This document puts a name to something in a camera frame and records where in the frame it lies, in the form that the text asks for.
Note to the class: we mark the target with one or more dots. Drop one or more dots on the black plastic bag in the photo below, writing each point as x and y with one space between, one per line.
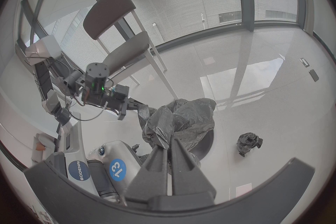
183 118

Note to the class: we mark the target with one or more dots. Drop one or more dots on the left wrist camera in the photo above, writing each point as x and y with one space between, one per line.
121 91

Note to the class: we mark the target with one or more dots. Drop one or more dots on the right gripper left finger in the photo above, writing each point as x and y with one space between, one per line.
153 175

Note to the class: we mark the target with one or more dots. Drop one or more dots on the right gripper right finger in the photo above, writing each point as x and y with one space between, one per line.
186 173

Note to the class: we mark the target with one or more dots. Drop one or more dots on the white trash bin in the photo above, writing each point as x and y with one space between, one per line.
207 143

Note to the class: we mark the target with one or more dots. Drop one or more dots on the grey chair with white legs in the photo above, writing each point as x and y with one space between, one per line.
110 13

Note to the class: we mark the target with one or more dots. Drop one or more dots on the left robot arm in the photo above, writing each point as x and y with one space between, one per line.
97 77

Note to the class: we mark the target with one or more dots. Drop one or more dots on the crumpled black plastic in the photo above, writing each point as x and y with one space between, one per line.
248 143

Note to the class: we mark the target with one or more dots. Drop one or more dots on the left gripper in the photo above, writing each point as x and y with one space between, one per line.
111 103

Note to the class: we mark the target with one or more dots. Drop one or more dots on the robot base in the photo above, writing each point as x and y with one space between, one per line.
120 154

